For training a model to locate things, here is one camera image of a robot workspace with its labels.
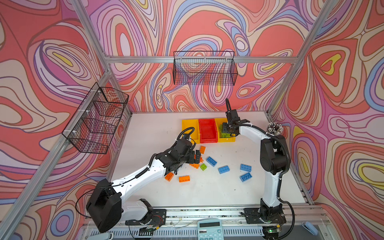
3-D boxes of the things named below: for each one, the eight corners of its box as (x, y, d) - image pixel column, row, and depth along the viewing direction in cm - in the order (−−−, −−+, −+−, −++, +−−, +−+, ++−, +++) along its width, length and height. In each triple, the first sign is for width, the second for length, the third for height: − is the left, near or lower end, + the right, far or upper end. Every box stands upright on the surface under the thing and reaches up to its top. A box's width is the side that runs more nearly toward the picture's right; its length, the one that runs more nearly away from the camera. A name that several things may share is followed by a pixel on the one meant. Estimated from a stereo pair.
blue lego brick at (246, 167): (239, 169, 91) (240, 167, 90) (240, 164, 93) (241, 163, 92) (250, 172, 90) (251, 171, 88) (251, 167, 92) (252, 166, 90)
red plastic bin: (199, 145, 102) (199, 139, 96) (198, 121, 116) (198, 115, 110) (216, 145, 102) (218, 139, 96) (214, 121, 116) (215, 115, 110)
